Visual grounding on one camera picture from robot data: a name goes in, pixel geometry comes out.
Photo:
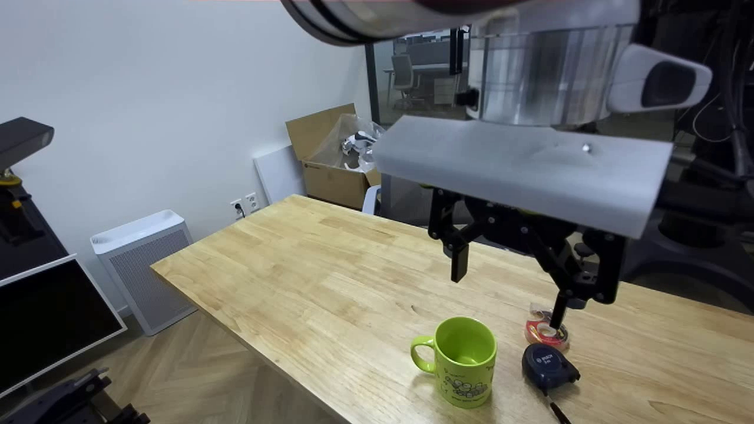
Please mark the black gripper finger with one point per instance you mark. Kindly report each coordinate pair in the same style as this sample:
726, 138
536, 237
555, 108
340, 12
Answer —
589, 271
459, 251

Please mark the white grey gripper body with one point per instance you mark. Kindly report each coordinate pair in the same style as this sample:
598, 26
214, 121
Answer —
527, 168

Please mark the green ceramic mug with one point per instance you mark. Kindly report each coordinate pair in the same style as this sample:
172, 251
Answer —
463, 367

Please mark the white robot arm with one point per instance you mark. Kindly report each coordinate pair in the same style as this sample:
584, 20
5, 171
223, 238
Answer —
408, 15

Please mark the red orange carabiner keyring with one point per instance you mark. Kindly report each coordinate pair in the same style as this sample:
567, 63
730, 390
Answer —
541, 333

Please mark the clear crumpled plastic bag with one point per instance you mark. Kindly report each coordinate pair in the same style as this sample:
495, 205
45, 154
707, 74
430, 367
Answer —
357, 148

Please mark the brown cardboard box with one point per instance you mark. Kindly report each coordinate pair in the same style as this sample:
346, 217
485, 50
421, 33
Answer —
331, 185

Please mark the white flat board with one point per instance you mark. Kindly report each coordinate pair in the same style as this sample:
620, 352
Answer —
277, 175

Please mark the white air purifier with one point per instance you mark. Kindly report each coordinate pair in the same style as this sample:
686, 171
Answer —
143, 266

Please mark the black wheeled stand base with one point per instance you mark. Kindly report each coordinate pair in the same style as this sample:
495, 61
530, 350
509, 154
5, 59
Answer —
71, 400

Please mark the yellow black clamp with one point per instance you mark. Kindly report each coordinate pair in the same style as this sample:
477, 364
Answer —
11, 189

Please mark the black pedestal with casters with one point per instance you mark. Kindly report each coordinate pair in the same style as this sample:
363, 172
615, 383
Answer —
699, 260

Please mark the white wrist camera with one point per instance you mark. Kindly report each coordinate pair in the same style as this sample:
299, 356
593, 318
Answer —
662, 82

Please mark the black glass door frame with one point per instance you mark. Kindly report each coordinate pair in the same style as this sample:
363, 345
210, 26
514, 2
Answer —
370, 78

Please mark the white wall socket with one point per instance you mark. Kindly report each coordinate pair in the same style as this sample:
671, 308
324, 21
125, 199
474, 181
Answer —
246, 204

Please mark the black monitor with white frame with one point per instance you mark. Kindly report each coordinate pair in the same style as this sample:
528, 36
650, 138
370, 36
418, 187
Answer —
48, 320

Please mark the black camera head on stand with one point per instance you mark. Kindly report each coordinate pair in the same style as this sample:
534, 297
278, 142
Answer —
20, 138

